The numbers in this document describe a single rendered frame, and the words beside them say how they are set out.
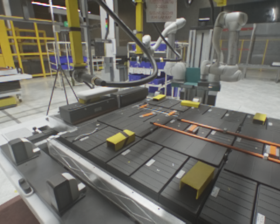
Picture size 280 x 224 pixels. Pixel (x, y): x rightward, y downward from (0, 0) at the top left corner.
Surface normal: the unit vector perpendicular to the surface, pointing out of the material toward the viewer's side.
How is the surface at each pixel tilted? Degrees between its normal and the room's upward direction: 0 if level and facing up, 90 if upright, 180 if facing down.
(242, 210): 0
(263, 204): 0
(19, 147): 90
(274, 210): 0
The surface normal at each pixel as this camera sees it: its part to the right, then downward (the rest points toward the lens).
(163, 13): 0.26, 0.34
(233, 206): 0.00, -0.94
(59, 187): 0.79, 0.22
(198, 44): -0.47, 0.31
